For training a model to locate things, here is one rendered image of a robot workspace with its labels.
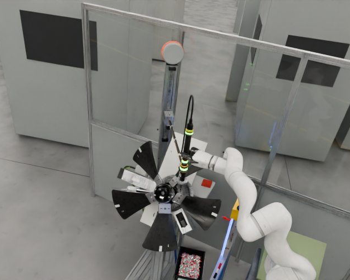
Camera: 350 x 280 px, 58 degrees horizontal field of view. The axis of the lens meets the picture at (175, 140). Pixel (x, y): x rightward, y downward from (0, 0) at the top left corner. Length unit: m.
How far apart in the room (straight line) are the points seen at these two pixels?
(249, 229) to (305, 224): 1.46
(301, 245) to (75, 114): 3.11
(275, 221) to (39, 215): 2.73
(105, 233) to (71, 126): 1.61
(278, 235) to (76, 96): 3.18
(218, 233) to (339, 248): 1.02
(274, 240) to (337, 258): 1.56
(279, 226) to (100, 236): 2.25
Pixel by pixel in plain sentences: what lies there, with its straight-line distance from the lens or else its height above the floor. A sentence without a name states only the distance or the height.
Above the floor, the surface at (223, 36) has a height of 2.03.
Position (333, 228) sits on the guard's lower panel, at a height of 0.82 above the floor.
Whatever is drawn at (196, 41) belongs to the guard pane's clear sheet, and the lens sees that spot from 2.32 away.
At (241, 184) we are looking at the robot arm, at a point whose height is 1.72.
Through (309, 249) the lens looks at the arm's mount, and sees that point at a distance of 2.07.
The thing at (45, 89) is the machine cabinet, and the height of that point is 0.82.
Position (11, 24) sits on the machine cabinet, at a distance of 4.18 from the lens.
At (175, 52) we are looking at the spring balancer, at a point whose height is 1.89.
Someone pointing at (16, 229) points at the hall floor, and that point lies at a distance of 3.55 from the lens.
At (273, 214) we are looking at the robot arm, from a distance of 1.35.
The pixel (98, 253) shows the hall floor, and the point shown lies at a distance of 3.21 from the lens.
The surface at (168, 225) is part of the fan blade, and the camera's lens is 2.04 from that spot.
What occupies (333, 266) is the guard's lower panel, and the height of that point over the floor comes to 0.44.
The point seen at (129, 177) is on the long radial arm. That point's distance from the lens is 2.24.
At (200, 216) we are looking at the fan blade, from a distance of 1.93.
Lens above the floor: 2.55
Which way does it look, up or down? 33 degrees down
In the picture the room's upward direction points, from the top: 7 degrees clockwise
